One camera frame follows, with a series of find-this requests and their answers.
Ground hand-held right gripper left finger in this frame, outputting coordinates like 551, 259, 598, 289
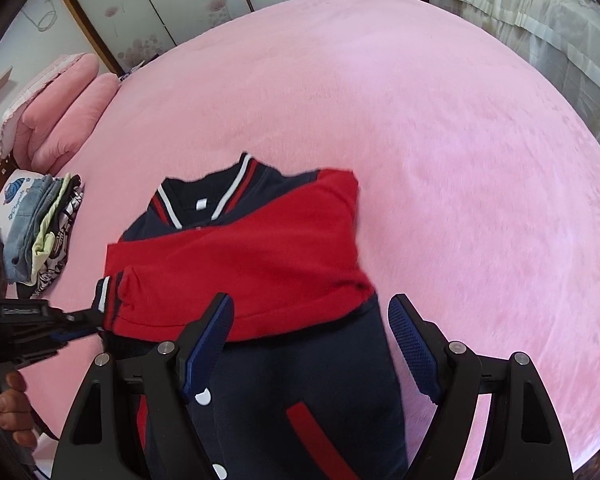
50, 292, 235, 480

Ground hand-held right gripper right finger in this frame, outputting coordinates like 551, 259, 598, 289
388, 294, 576, 480

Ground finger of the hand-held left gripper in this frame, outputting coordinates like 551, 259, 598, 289
50, 309, 106, 345

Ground red and navy varsity jacket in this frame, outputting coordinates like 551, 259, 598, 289
96, 152, 412, 480

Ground stack of folded clothes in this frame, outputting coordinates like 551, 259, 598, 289
17, 175, 86, 301

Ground person's left hand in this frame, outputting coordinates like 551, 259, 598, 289
0, 371, 38, 450

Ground folded blue jeans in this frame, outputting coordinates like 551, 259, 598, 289
2, 174, 61, 282

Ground light green folded garment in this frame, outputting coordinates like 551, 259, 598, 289
27, 174, 73, 281

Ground white printed folded garment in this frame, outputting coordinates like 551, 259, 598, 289
0, 169, 46, 231

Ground pink bed blanket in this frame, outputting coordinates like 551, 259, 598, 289
17, 0, 600, 473

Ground pink pillow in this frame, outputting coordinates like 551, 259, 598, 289
20, 53, 101, 171
32, 72, 120, 176

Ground floral sliding wardrobe door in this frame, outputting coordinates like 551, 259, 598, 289
52, 0, 353, 73

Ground white sheer curtain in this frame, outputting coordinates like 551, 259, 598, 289
425, 0, 600, 156

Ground white wall cable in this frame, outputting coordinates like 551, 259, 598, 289
22, 0, 56, 33

